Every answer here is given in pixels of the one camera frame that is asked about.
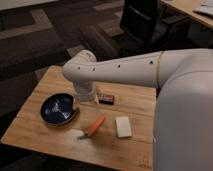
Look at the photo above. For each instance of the light wooden desk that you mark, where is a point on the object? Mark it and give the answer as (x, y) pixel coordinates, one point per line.
(187, 7)

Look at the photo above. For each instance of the white sponge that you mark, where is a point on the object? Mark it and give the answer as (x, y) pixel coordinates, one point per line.
(123, 127)

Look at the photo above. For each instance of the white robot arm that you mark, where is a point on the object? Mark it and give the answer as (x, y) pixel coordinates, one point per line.
(183, 119)

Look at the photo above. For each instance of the dark blue bowl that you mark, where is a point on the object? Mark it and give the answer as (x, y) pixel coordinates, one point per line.
(58, 109)

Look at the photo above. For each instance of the black and red battery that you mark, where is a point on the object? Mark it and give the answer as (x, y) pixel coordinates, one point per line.
(106, 99)

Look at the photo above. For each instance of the black office chair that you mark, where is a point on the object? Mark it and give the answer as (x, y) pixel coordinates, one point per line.
(141, 22)

